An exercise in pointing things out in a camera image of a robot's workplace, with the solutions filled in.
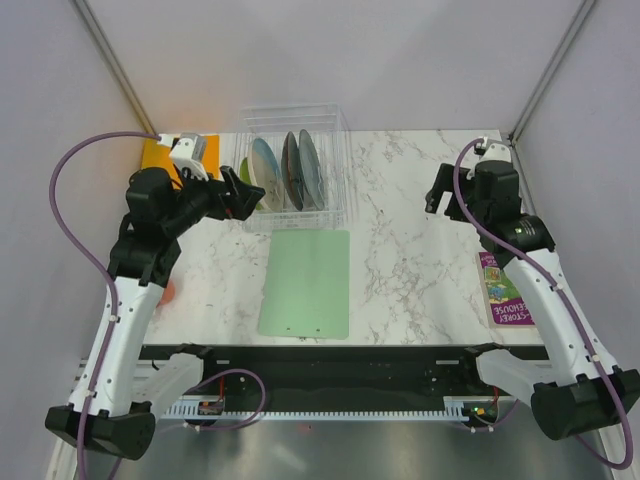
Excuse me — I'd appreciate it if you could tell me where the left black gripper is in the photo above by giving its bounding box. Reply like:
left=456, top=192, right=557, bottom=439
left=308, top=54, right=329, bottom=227
left=162, top=163, right=264, bottom=236

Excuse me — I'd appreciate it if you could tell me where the green plate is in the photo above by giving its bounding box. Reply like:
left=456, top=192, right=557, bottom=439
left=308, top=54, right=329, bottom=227
left=239, top=157, right=266, bottom=212

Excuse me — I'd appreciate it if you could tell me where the cream and blue plate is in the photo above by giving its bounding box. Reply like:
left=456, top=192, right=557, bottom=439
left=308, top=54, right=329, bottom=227
left=248, top=137, right=284, bottom=213

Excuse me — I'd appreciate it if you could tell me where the dark brown-rimmed plate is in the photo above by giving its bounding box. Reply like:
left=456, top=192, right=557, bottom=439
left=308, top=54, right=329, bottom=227
left=281, top=131, right=304, bottom=211

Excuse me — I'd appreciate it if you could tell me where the grey-blue plate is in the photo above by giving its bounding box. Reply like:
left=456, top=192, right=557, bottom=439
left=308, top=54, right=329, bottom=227
left=299, top=129, right=325, bottom=210

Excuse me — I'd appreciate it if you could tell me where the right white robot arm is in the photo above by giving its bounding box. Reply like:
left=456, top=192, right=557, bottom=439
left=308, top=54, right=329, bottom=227
left=425, top=160, right=639, bottom=440

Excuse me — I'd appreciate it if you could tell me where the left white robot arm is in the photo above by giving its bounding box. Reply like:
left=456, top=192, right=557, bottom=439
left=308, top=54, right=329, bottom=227
left=45, top=166, right=265, bottom=460

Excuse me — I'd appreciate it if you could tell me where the orange file folder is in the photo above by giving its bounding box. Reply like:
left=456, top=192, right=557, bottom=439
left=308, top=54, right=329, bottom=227
left=141, top=135, right=220, bottom=182

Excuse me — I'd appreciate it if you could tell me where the light green cutting mat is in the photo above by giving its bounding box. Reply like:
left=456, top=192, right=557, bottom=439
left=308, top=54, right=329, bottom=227
left=258, top=229, right=350, bottom=340

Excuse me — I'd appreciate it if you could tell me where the orange ball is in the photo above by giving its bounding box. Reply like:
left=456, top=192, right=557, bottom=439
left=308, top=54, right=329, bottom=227
left=158, top=281, right=176, bottom=306

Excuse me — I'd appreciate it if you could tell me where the purple children's book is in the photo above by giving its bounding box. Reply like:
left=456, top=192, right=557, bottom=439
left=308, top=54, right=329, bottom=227
left=477, top=252, right=535, bottom=329

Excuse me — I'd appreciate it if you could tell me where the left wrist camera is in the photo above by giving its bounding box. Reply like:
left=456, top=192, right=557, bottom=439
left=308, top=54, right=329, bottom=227
left=169, top=133, right=209, bottom=181

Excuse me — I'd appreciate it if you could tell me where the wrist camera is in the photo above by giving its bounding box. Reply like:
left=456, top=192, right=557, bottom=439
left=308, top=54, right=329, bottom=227
left=473, top=136, right=512, bottom=163
left=169, top=133, right=209, bottom=181

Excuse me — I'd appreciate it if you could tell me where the white wire dish rack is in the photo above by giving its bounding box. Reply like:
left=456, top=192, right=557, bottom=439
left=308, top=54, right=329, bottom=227
left=232, top=103, right=348, bottom=233

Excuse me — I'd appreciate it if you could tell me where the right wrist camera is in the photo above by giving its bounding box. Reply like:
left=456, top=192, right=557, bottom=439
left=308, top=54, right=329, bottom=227
left=473, top=136, right=512, bottom=163

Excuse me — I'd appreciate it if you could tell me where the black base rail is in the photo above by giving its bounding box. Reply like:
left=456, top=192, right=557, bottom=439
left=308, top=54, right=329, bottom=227
left=139, top=343, right=551, bottom=414

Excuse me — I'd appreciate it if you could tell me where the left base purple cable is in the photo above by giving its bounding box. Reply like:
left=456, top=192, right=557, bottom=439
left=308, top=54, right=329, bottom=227
left=182, top=368, right=266, bottom=432

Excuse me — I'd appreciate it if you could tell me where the white cable duct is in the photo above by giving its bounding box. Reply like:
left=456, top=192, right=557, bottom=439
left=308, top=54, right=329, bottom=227
left=162, top=396, right=493, bottom=422

